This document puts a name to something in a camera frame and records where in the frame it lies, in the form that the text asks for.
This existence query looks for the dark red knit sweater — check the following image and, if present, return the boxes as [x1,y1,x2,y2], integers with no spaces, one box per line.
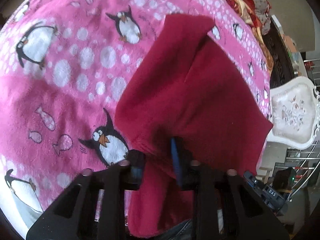
[114,14,272,238]

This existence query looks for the metal stair railing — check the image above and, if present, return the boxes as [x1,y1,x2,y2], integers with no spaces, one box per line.
[274,58,319,200]

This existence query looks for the blue jeans leg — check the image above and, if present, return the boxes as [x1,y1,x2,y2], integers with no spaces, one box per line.
[149,219,193,240]

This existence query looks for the white ornate chair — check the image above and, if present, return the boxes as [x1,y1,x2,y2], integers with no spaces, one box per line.
[267,76,319,150]

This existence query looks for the dark carved headboard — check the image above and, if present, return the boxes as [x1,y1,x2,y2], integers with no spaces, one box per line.
[263,20,295,89]

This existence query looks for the pink penguin fleece blanket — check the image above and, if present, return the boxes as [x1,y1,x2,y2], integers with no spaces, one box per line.
[1,0,266,235]

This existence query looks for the red and gold quilt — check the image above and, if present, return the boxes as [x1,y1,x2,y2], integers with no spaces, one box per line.
[226,0,274,74]

